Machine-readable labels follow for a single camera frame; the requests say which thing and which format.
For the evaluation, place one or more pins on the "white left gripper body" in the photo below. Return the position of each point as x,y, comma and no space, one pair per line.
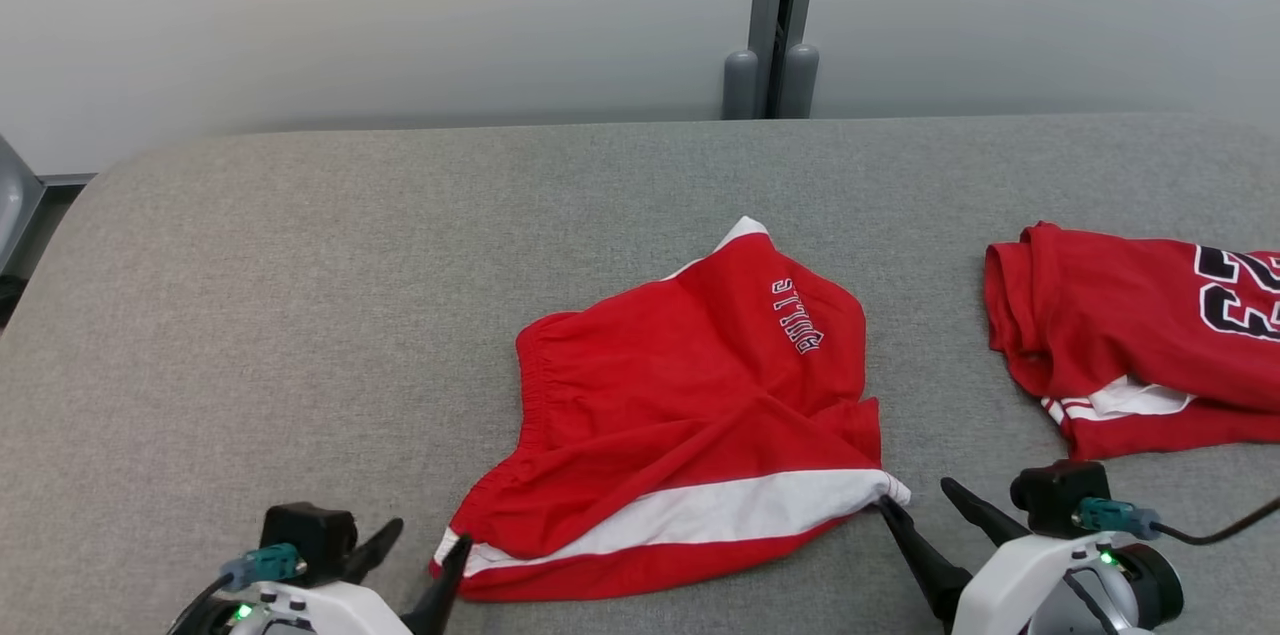
310,610

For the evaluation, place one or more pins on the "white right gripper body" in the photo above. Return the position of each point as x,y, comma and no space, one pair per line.
1010,585

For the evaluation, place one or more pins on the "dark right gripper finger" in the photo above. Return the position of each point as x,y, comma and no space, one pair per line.
985,515
930,570

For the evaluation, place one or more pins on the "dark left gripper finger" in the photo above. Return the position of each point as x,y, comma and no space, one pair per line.
445,595
375,550

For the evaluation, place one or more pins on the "red jersey with white sleeves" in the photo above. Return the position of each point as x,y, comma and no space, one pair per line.
1110,325

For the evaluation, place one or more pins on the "red shorts with white band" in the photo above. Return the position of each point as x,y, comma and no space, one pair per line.
660,395

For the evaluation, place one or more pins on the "grey single partition leg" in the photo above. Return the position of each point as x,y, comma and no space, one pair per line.
15,205

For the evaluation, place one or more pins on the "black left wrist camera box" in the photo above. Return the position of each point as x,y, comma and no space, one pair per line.
310,540

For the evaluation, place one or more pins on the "grey two-footed partition post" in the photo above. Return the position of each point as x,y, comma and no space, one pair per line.
770,15

